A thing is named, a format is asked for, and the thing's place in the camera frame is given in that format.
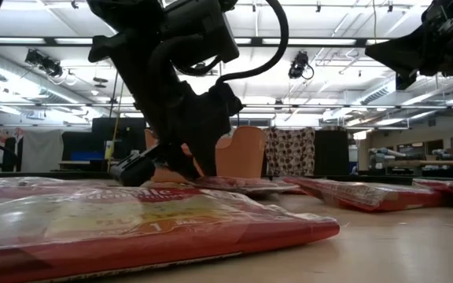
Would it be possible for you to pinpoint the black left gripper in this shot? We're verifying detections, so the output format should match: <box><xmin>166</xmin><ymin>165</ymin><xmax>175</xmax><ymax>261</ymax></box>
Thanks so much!
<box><xmin>110</xmin><ymin>39</ymin><xmax>245</xmax><ymax>187</ymax></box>

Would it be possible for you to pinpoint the grey hanging cloth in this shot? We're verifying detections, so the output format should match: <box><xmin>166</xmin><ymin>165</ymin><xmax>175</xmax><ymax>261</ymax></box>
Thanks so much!
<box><xmin>20</xmin><ymin>129</ymin><xmax>64</xmax><ymax>173</ymax></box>

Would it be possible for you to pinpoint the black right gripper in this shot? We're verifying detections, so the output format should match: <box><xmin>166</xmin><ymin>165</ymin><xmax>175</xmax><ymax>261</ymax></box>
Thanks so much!
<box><xmin>364</xmin><ymin>0</ymin><xmax>453</xmax><ymax>91</ymax></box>

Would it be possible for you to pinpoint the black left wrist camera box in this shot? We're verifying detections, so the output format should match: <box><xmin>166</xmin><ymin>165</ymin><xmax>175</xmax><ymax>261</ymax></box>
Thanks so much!
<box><xmin>162</xmin><ymin>0</ymin><xmax>241</xmax><ymax>66</ymax></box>

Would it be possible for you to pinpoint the ceiling light panel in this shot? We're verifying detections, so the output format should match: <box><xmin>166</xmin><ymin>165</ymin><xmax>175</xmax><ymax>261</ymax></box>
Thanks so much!
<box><xmin>0</xmin><ymin>37</ymin><xmax>47</xmax><ymax>46</ymax></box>
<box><xmin>53</xmin><ymin>37</ymin><xmax>94</xmax><ymax>46</ymax></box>
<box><xmin>261</xmin><ymin>37</ymin><xmax>358</xmax><ymax>46</ymax></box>

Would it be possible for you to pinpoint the brown polka dot cloth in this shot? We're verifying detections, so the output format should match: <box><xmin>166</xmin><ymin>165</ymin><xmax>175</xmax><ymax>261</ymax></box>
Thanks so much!
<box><xmin>264</xmin><ymin>127</ymin><xmax>316</xmax><ymax>178</ymax></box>

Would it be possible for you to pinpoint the yellow pole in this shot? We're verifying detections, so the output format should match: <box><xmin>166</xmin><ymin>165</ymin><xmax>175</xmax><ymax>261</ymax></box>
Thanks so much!
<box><xmin>107</xmin><ymin>80</ymin><xmax>125</xmax><ymax>172</ymax></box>

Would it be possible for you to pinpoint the black ceiling camera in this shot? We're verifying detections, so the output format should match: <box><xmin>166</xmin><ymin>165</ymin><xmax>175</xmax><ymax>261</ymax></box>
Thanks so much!
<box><xmin>24</xmin><ymin>48</ymin><xmax>64</xmax><ymax>79</ymax></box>
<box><xmin>287</xmin><ymin>50</ymin><xmax>315</xmax><ymax>81</ymax></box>

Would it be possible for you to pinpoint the black camera cable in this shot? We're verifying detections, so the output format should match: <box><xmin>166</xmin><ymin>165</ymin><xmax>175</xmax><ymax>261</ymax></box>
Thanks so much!
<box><xmin>215</xmin><ymin>0</ymin><xmax>290</xmax><ymax>86</ymax></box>

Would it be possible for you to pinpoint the black table frame rail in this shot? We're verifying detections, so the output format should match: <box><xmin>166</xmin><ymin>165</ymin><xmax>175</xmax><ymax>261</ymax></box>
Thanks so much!
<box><xmin>0</xmin><ymin>168</ymin><xmax>453</xmax><ymax>186</ymax></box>

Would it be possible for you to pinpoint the blue box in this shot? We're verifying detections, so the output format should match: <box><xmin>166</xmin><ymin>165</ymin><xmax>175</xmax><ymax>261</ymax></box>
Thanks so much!
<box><xmin>70</xmin><ymin>150</ymin><xmax>106</xmax><ymax>162</ymax></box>

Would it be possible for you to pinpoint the orange basket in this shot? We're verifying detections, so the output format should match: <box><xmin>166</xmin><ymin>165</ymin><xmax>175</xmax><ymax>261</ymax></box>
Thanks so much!
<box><xmin>143</xmin><ymin>125</ymin><xmax>269</xmax><ymax>184</ymax></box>

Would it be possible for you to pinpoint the wooden background table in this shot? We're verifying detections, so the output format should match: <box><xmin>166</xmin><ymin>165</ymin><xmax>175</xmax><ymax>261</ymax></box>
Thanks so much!
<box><xmin>367</xmin><ymin>158</ymin><xmax>453</xmax><ymax>168</ymax></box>

